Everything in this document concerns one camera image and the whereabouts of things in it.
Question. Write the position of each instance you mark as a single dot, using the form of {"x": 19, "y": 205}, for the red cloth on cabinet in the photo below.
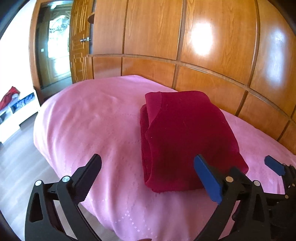
{"x": 8, "y": 97}

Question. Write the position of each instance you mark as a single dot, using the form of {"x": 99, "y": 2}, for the white low cabinet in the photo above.
{"x": 16, "y": 113}

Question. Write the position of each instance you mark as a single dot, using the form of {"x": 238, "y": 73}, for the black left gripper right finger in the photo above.
{"x": 241, "y": 213}

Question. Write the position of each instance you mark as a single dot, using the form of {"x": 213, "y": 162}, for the carved wooden door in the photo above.
{"x": 80, "y": 63}

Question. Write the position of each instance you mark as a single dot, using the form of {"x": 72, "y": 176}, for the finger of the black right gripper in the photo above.
{"x": 275, "y": 165}

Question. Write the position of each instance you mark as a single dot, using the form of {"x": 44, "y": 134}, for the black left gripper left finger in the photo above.
{"x": 42, "y": 221}

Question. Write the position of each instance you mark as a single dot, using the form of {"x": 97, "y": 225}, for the dark red knit garment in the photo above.
{"x": 175, "y": 127}

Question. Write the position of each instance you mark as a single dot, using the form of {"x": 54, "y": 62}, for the pink bed cover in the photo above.
{"x": 103, "y": 117}

